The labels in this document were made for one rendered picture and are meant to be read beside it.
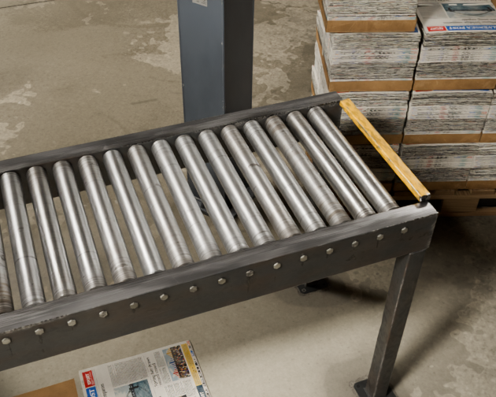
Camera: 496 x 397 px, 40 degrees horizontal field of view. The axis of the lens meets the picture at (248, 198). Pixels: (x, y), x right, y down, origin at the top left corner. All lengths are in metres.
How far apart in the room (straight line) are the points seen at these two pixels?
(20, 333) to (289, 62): 2.55
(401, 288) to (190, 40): 1.10
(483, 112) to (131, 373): 1.50
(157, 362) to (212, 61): 1.01
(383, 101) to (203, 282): 1.19
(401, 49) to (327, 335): 0.99
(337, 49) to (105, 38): 1.93
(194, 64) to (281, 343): 1.00
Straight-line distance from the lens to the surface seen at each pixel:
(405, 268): 1.79
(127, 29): 4.04
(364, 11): 2.26
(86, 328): 1.50
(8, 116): 3.45
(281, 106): 1.96
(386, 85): 2.42
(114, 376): 2.31
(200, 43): 2.36
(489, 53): 2.47
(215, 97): 2.44
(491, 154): 2.74
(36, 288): 1.52
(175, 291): 1.49
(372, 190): 1.72
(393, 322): 1.95
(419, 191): 1.71
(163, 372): 2.30
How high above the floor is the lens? 1.92
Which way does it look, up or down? 42 degrees down
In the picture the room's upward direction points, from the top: 1 degrees clockwise
